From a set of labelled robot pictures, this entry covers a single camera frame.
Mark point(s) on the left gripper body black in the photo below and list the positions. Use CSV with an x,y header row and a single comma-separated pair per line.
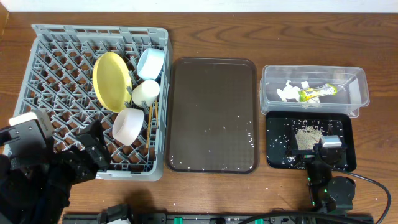
x,y
80,158

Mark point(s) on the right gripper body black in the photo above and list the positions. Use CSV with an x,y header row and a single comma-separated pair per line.
x,y
311,156

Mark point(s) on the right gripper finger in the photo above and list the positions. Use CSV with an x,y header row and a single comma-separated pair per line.
x,y
336,129
293,145

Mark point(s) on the white cup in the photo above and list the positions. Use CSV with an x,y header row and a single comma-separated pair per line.
x,y
127,125

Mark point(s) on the green yellow snack wrapper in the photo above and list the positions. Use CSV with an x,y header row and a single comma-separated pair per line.
x,y
324,90

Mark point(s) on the white tissue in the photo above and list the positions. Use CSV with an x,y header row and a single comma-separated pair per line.
x,y
291,92

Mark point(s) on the yellow plate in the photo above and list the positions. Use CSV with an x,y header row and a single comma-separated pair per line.
x,y
110,81

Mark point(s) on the white bowl with food residue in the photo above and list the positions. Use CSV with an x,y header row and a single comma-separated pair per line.
x,y
147,91

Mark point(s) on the wooden chopstick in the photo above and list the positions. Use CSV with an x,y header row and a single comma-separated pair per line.
x,y
156,114
149,127

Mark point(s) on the light blue bowl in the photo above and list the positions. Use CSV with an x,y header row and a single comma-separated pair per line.
x,y
150,63

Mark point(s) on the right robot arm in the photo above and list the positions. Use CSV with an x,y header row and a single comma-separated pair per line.
x,y
329,194

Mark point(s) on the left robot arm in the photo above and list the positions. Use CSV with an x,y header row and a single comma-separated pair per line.
x,y
36,181

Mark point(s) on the grey plastic dishwasher rack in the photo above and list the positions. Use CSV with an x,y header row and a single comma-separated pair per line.
x,y
58,79

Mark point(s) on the pile of rice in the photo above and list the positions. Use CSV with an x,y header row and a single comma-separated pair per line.
x,y
306,138

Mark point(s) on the black tray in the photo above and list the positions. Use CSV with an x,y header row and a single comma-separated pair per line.
x,y
278,124

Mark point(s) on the clear plastic container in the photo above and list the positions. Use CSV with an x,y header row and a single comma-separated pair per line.
x,y
350,82

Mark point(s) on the dark brown serving tray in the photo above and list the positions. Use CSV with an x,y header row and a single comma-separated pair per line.
x,y
212,118

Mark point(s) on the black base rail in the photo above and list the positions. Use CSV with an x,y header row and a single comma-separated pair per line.
x,y
123,214

